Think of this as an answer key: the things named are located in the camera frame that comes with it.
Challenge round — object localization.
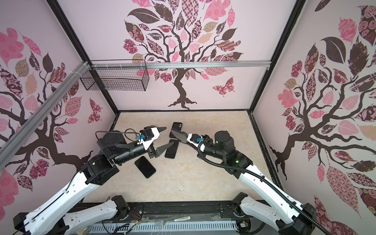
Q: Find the aluminium rail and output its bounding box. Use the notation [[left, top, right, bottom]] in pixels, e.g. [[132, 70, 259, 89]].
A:
[[1, 61, 90, 169], [91, 60, 271, 69]]

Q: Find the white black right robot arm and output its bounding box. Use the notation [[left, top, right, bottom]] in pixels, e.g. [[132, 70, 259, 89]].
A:
[[171, 128, 316, 235]]

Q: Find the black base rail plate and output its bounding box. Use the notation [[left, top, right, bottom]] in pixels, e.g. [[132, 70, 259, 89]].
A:
[[73, 200, 274, 235]]

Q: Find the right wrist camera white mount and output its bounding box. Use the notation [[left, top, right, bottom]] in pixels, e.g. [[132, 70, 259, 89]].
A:
[[187, 134, 205, 147]]

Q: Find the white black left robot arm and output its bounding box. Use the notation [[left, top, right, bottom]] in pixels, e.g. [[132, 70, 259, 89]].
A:
[[13, 126, 171, 235]]

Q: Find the aluminium rail left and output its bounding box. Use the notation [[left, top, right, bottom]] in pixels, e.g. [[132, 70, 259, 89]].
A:
[[1, 61, 90, 169]]

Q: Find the blue edged black smartphone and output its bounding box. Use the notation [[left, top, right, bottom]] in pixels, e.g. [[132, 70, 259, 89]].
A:
[[165, 139, 179, 159]]

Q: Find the black left camera cable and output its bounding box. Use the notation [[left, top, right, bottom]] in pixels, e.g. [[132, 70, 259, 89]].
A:
[[94, 128, 142, 142]]

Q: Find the aluminium rail back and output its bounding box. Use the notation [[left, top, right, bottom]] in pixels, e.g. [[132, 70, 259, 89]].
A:
[[91, 60, 271, 69]]

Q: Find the black wire basket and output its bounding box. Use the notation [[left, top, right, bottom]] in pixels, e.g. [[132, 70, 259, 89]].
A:
[[80, 59, 149, 92]]

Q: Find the white slotted cable duct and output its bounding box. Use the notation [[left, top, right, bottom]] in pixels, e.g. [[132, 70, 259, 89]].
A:
[[89, 221, 238, 235]]

